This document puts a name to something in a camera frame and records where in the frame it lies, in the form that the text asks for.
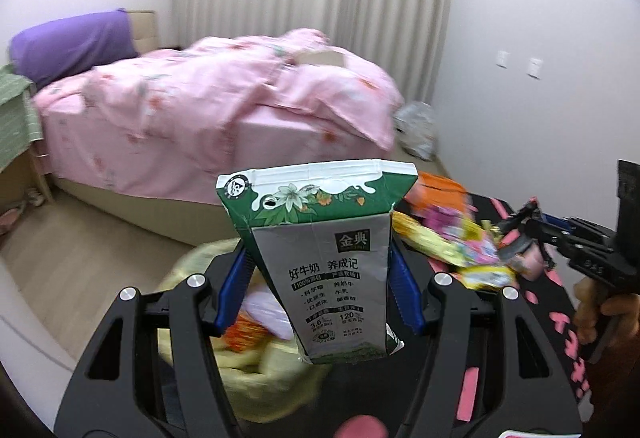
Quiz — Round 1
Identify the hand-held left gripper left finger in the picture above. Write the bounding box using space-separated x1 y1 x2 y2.
52 242 258 438

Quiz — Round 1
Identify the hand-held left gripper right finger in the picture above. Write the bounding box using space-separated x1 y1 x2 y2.
387 238 585 438

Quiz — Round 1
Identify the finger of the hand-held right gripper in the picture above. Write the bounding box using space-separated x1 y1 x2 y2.
515 199 576 241
499 225 571 271

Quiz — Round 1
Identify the yellow-green trash bag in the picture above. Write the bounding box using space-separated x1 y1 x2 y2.
155 238 331 421

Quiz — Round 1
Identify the green and grey milk carton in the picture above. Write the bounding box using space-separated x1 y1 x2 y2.
216 159 420 365

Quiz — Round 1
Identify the person's right hand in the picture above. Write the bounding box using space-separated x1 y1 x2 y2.
572 278 640 351

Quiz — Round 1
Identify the white and purple wrapper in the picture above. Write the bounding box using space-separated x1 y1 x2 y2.
245 285 297 343

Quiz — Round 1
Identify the orange noodle wrapper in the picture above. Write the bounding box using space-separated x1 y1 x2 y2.
222 310 267 360

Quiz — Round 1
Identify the small yellow snack packet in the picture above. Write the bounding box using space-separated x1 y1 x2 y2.
460 263 518 291

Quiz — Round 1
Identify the black pink-printed table cover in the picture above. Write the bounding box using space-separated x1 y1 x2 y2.
400 190 601 438

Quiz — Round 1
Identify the orange snack packet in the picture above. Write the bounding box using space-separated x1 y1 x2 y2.
405 172 469 219

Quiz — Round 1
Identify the beige bed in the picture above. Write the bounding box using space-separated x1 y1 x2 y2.
32 10 436 251

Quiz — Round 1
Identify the clear plastic bag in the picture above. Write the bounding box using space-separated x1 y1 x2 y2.
392 102 437 162

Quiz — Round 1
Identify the pink floral duvet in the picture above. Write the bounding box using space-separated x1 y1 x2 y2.
82 28 406 153

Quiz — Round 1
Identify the pink floral bed sheet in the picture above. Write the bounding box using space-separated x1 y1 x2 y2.
34 68 393 206

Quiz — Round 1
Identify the pink slipper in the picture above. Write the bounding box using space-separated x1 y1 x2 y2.
0 205 24 237

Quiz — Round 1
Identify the wooden desk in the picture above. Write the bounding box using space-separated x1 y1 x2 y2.
0 138 54 219

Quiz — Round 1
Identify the green checked cloth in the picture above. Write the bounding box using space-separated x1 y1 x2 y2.
0 65 41 169

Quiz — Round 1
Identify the purple pillow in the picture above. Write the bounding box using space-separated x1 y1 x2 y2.
10 9 142 89

